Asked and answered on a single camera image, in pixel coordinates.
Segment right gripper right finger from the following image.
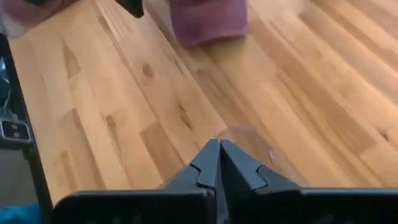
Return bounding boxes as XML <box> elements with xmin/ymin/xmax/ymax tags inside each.
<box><xmin>220</xmin><ymin>138</ymin><xmax>398</xmax><ymax>224</ymax></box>

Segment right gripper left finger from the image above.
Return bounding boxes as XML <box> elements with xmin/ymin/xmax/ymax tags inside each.
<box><xmin>52</xmin><ymin>138</ymin><xmax>223</xmax><ymax>224</ymax></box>

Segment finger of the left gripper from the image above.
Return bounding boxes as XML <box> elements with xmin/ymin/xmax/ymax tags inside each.
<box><xmin>114</xmin><ymin>0</ymin><xmax>146</xmax><ymax>19</ymax></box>

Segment blue hooded sweatshirt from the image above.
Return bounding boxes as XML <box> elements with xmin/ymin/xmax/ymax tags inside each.
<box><xmin>0</xmin><ymin>202</ymin><xmax>44</xmax><ymax>224</ymax></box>

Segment silver metal bracket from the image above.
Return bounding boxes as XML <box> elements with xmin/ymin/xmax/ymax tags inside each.
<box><xmin>0</xmin><ymin>119</ymin><xmax>32</xmax><ymax>141</ymax></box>

